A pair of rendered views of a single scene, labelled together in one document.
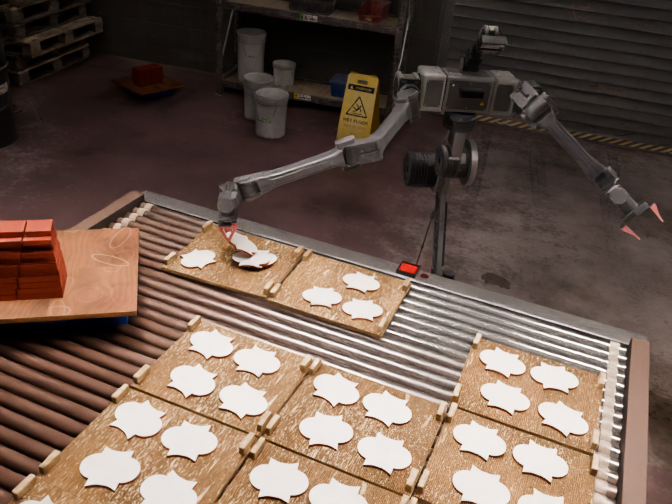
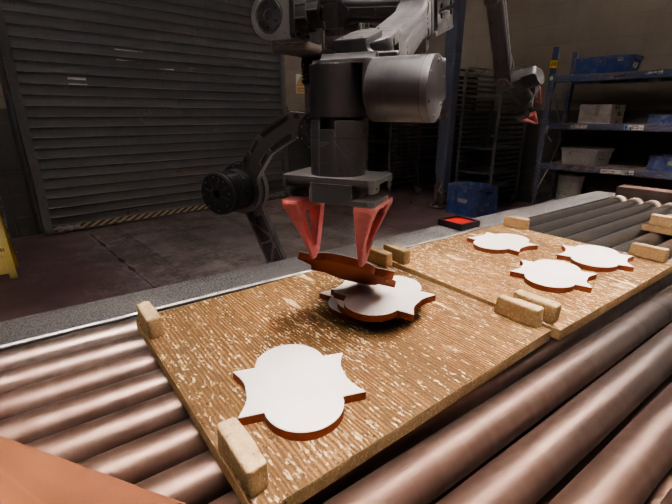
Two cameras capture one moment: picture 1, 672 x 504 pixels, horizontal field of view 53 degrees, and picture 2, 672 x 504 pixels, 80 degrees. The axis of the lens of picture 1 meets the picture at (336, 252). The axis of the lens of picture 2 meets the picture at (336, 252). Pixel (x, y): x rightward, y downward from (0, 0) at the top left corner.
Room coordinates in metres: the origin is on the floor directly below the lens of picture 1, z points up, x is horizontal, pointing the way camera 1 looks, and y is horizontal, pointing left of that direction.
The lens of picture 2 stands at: (1.85, 0.74, 1.19)
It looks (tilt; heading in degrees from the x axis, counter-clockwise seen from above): 19 degrees down; 305
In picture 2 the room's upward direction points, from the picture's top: straight up
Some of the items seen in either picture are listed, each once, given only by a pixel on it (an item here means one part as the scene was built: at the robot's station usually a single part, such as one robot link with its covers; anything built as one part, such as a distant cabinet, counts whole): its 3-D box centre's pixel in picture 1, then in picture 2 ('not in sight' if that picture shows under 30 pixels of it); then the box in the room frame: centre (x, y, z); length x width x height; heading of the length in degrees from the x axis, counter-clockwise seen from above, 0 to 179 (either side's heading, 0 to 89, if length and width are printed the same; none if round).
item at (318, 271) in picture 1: (341, 292); (521, 263); (1.98, -0.04, 0.93); 0.41 x 0.35 x 0.02; 71
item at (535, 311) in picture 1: (363, 266); (412, 249); (2.24, -0.11, 0.89); 2.08 x 0.08 x 0.06; 70
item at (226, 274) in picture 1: (236, 260); (338, 329); (2.12, 0.36, 0.93); 0.41 x 0.35 x 0.02; 73
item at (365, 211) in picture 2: (228, 228); (351, 223); (2.09, 0.39, 1.08); 0.07 x 0.07 x 0.09; 10
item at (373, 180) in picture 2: (228, 208); (338, 155); (2.10, 0.39, 1.15); 0.10 x 0.07 x 0.07; 11
